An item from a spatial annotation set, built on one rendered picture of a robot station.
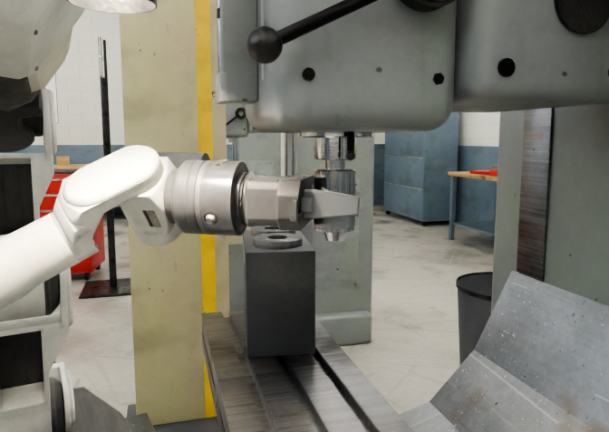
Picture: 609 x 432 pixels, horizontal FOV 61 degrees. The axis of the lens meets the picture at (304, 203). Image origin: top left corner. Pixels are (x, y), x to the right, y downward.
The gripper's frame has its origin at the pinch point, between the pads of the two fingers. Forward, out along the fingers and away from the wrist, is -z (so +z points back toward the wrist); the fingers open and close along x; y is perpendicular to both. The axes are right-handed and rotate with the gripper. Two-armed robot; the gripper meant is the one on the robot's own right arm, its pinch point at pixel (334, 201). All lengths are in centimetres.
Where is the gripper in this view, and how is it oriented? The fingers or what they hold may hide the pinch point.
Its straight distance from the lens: 59.5
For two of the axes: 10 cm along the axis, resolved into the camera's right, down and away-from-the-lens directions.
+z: -9.9, -0.4, 1.6
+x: 1.6, -1.2, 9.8
